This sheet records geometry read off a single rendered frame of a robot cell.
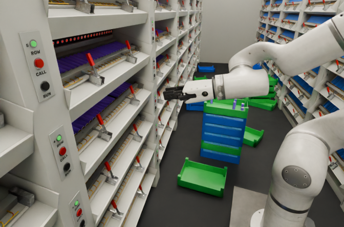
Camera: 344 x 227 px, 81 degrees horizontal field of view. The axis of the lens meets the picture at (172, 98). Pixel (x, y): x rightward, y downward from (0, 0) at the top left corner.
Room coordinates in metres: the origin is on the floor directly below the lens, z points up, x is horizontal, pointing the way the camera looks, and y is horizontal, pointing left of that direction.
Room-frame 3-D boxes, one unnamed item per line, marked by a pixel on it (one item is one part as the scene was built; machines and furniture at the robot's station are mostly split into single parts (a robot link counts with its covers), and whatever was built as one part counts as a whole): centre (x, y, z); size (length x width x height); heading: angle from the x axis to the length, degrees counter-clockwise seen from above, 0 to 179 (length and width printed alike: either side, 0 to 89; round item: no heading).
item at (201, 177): (1.05, -0.21, 0.04); 0.30 x 0.20 x 0.08; 70
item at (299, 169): (0.46, -0.37, 0.63); 0.19 x 0.12 x 0.24; 141
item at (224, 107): (1.35, -0.40, 0.44); 0.30 x 0.20 x 0.08; 72
